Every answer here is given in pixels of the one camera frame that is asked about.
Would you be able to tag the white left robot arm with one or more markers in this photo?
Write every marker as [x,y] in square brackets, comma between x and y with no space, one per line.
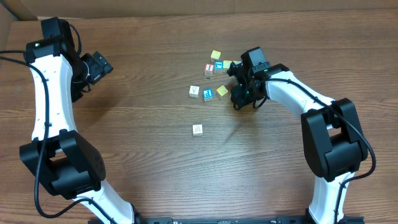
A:
[62,161]

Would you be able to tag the yellow back wooden block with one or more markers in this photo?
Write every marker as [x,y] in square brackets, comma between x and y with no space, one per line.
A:
[215,55]

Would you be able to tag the green letter wooden block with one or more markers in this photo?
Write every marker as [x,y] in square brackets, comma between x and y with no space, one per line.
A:
[197,129]

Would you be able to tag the blue letter wooden block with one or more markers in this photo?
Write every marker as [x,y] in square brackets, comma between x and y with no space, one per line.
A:
[218,66]

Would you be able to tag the red I wooden block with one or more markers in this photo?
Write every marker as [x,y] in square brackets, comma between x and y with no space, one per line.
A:
[209,70]

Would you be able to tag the yellow mushroom wooden block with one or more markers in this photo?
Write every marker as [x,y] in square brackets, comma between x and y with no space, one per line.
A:
[222,91]

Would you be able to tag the M letter wooden block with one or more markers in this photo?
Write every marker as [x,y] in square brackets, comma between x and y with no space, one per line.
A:
[194,91]

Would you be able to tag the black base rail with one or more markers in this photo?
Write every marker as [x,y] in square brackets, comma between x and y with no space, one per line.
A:
[227,221]

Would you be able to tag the blue P wooden block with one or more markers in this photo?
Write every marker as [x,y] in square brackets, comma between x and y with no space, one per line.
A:
[207,94]

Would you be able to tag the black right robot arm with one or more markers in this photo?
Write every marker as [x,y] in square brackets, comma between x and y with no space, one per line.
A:
[333,142]

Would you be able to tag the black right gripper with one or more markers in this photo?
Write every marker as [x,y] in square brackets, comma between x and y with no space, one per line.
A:
[236,83]

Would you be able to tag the yellow top middle block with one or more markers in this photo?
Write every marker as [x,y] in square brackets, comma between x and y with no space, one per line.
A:
[226,65]

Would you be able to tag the yellow pineapple wooden block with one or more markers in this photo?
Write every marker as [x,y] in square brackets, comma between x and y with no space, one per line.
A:
[237,62]

